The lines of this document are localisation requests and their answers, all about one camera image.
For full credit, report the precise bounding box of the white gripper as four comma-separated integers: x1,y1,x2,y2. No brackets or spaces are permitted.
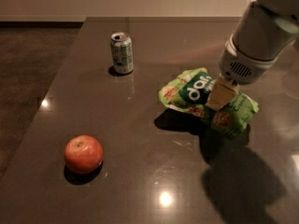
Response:
206,34,278,111

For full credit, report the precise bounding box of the green rice chip bag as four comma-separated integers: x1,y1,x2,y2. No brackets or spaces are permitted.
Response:
158,67,259,139

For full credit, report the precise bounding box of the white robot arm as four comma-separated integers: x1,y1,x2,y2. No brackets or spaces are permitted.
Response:
206,0,299,111

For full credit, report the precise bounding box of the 7up soda can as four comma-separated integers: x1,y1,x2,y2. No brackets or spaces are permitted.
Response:
110,32,134,75

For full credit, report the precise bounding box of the red apple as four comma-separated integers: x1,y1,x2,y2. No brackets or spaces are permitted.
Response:
64,135,104,175

